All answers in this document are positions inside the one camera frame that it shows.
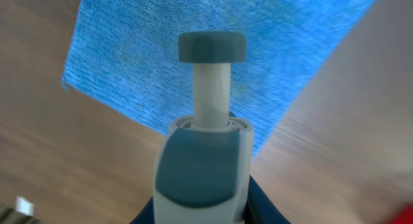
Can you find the red and yellow tip box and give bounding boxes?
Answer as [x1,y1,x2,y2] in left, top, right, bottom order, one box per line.
[385,203,413,224]

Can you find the blue cloth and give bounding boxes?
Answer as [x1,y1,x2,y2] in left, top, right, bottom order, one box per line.
[61,0,383,159]

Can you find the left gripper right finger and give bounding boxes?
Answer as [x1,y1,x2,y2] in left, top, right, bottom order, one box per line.
[247,174,293,224]

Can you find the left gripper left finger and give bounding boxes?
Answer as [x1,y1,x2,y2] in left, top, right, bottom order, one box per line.
[128,196,155,224]

